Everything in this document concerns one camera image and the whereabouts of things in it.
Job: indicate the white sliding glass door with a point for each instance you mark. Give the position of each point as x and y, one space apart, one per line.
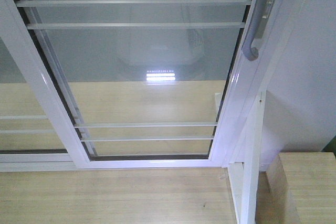
152 41

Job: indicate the grey door handle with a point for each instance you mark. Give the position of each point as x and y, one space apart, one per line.
262 9

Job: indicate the light wooden platform board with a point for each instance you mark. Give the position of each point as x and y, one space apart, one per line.
163 121

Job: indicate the white fixed glass panel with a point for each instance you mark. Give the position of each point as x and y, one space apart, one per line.
36 131

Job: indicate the light wooden box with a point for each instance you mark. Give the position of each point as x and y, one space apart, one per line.
297 188

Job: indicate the green rolled mat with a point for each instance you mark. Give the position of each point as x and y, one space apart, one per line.
331 146

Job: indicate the white door frame post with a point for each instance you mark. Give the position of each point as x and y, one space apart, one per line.
237 144

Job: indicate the white wall panel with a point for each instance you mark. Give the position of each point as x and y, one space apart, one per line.
300 85

